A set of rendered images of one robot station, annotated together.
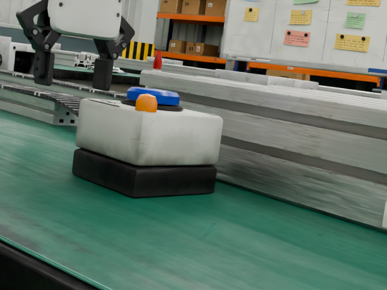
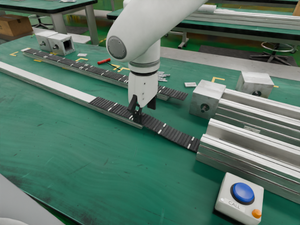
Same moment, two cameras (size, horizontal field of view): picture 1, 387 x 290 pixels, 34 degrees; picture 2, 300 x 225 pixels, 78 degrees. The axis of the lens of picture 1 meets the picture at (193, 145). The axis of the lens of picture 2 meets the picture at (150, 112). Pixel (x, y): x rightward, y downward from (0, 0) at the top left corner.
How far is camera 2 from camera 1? 0.56 m
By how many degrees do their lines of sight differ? 35
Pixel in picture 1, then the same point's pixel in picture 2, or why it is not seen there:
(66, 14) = (145, 100)
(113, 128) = (241, 217)
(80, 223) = not seen: outside the picture
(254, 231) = not seen: outside the picture
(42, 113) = (134, 124)
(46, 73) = (140, 121)
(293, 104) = (284, 174)
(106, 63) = (153, 101)
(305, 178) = (284, 191)
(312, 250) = not seen: outside the picture
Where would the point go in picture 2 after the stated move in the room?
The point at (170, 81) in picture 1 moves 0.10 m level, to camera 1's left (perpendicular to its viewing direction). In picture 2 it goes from (218, 148) to (180, 157)
